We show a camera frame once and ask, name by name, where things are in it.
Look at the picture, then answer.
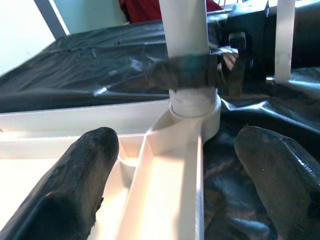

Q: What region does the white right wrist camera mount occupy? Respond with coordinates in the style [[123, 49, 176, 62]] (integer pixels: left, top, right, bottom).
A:
[[273, 0, 297, 83]]

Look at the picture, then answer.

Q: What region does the white plastic table leg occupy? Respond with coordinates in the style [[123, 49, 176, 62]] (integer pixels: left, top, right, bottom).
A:
[[158, 0, 218, 118]]

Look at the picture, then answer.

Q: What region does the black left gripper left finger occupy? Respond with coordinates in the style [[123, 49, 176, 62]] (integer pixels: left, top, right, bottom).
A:
[[0, 126, 120, 240]]

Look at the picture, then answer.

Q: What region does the black plastic table cloth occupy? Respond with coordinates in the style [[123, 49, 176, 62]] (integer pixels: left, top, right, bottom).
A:
[[0, 14, 320, 240]]

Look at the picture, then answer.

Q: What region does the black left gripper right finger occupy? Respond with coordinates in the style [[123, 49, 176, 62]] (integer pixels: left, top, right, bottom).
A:
[[233, 125, 320, 240]]

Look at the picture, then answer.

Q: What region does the white plastic table top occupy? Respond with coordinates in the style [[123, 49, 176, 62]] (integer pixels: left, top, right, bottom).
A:
[[0, 94, 222, 240]]

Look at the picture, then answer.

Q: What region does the dark grey door frame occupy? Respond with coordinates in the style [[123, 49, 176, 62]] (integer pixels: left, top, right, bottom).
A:
[[34, 0, 71, 40]]

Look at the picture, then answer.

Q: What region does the dark red furniture piece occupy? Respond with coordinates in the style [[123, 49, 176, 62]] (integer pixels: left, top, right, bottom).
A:
[[118, 0, 223, 25]]

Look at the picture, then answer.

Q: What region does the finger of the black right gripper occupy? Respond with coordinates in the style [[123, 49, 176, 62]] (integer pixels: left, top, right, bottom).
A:
[[144, 53, 221, 90]]

